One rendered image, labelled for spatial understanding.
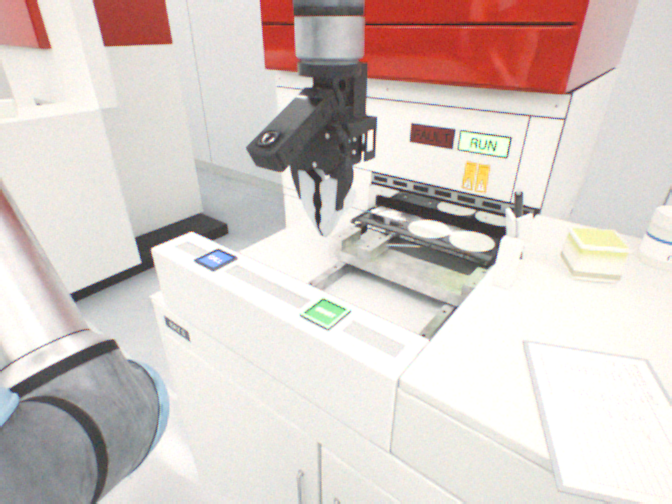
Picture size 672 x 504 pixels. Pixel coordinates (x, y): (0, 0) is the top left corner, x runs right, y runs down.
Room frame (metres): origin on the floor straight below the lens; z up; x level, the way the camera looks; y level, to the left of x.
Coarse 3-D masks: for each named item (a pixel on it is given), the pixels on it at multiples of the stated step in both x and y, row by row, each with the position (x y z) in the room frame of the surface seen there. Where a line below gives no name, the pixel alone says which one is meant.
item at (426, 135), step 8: (416, 128) 1.05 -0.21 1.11; (424, 128) 1.03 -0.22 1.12; (432, 128) 1.02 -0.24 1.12; (416, 136) 1.04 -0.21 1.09; (424, 136) 1.03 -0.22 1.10; (432, 136) 1.02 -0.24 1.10; (440, 136) 1.01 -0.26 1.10; (448, 136) 0.99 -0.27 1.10; (432, 144) 1.02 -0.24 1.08; (440, 144) 1.00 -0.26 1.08; (448, 144) 0.99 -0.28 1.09
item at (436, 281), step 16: (336, 256) 0.84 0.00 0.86; (352, 256) 0.81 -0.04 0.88; (384, 256) 0.80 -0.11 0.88; (400, 256) 0.80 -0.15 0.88; (384, 272) 0.76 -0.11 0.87; (400, 272) 0.74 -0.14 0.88; (416, 272) 0.74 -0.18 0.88; (432, 272) 0.74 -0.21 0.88; (448, 272) 0.74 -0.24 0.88; (416, 288) 0.71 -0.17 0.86; (432, 288) 0.69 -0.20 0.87; (448, 288) 0.68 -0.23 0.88
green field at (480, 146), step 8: (464, 136) 0.97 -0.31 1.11; (472, 136) 0.96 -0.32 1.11; (480, 136) 0.95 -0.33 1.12; (488, 136) 0.94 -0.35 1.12; (464, 144) 0.97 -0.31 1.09; (472, 144) 0.96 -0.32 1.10; (480, 144) 0.94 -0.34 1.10; (488, 144) 0.93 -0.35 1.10; (496, 144) 0.92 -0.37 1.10; (504, 144) 0.91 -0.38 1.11; (480, 152) 0.94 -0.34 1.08; (488, 152) 0.93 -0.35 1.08; (496, 152) 0.92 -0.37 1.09; (504, 152) 0.91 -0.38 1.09
